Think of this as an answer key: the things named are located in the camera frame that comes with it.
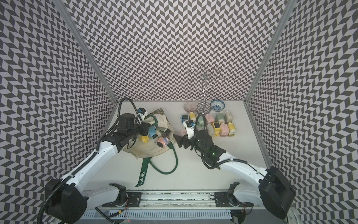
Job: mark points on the small yellow pencil sharpener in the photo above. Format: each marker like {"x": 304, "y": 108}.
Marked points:
{"x": 144, "y": 139}

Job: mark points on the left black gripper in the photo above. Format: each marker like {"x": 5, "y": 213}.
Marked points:
{"x": 145, "y": 126}

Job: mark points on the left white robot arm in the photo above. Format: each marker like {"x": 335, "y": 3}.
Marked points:
{"x": 66, "y": 198}

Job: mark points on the yellow black-top pencil sharpener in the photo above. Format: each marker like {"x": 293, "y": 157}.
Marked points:
{"x": 217, "y": 128}

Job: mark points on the cream tote bag green handles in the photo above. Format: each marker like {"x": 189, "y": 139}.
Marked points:
{"x": 147, "y": 151}

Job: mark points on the beige round pencil sharpener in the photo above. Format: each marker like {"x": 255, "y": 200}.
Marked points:
{"x": 210, "y": 130}

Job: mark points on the clear glass mug tree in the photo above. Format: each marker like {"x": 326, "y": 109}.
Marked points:
{"x": 205, "y": 78}

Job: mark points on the blue pencil sharpener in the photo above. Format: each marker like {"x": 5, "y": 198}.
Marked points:
{"x": 152, "y": 132}
{"x": 184, "y": 117}

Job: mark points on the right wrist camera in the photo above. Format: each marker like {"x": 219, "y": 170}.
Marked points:
{"x": 189, "y": 125}

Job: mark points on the cream pencil sharpener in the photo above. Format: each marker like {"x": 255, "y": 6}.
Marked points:
{"x": 228, "y": 117}

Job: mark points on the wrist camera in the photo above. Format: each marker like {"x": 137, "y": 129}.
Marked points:
{"x": 128, "y": 121}
{"x": 189, "y": 125}

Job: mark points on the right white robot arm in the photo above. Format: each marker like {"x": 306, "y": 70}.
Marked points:
{"x": 267, "y": 187}

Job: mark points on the pink pencil sharpener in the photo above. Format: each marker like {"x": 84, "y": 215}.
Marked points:
{"x": 183, "y": 132}
{"x": 224, "y": 132}
{"x": 209, "y": 118}

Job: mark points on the pink ceramic bowl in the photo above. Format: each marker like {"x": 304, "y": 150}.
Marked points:
{"x": 190, "y": 107}

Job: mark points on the pink round patterned sharpener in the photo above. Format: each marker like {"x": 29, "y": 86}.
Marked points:
{"x": 163, "y": 141}

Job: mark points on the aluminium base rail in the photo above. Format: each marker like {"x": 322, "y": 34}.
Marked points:
{"x": 174, "y": 205}

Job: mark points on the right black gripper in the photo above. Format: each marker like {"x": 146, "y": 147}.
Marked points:
{"x": 180, "y": 140}

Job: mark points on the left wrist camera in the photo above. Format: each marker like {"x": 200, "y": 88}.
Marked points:
{"x": 128, "y": 121}

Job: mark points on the blue white ceramic bowl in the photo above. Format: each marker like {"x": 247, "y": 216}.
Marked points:
{"x": 217, "y": 105}

